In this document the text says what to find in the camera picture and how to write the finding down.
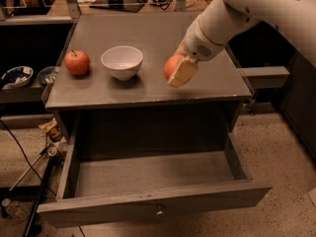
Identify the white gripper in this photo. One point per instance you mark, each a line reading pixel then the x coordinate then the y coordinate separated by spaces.
pixel 197 45

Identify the orange fruit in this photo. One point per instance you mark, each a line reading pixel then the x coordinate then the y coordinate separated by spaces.
pixel 171 65

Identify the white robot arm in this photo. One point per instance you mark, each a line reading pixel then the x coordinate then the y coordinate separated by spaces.
pixel 222 20

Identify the metal drawer knob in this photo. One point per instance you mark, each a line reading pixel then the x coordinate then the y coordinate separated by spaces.
pixel 159 211

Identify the open grey top drawer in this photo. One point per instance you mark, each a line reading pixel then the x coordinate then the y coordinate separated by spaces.
pixel 93 191

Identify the white ceramic bowl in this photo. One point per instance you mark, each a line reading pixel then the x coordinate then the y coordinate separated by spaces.
pixel 123 62

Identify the grey wooden cabinet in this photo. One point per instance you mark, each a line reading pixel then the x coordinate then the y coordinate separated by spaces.
pixel 144 115

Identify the grey side shelf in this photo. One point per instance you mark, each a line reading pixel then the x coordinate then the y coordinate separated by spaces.
pixel 265 77

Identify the black monitor stand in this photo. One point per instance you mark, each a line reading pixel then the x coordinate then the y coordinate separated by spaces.
pixel 132 6

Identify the red apple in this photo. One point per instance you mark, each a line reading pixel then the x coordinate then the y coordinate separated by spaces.
pixel 77 62

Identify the dark small bowl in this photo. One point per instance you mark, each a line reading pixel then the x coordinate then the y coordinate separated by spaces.
pixel 47 75

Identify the snack wrapper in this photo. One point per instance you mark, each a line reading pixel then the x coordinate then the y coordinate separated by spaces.
pixel 52 130

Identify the blue patterned bowl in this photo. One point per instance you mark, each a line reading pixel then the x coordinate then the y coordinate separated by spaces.
pixel 17 77

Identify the clear plastic bottle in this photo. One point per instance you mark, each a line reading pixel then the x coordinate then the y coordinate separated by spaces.
pixel 15 209

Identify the black tripod leg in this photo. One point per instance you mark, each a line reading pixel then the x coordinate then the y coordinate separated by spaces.
pixel 31 222

